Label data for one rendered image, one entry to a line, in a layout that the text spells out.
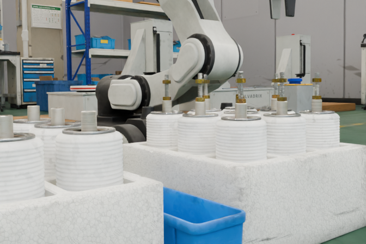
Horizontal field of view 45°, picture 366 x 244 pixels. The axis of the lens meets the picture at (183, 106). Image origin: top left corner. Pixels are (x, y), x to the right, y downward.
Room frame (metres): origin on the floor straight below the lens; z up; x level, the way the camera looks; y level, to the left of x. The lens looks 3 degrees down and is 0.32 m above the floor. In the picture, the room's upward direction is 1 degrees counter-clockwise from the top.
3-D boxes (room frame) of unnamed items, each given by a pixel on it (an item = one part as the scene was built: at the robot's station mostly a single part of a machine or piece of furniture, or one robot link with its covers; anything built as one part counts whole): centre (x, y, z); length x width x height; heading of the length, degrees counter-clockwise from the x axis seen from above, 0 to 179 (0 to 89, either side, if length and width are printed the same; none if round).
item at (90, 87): (3.20, 0.65, 0.29); 0.30 x 0.30 x 0.06
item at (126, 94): (1.71, 0.15, 0.28); 0.21 x 0.20 x 0.13; 40
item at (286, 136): (0.91, -0.20, 0.16); 0.10 x 0.10 x 0.18
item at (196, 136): (0.93, -0.04, 0.16); 0.10 x 0.10 x 0.18
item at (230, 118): (0.84, -0.11, 0.25); 0.08 x 0.08 x 0.01
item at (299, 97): (1.24, -0.31, 0.16); 0.07 x 0.07 x 0.31; 38
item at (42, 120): (0.83, 0.28, 0.25); 0.08 x 0.08 x 0.01
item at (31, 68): (6.34, 2.15, 0.35); 0.59 x 0.47 x 0.69; 40
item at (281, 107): (0.91, -0.20, 0.26); 0.02 x 0.02 x 0.03
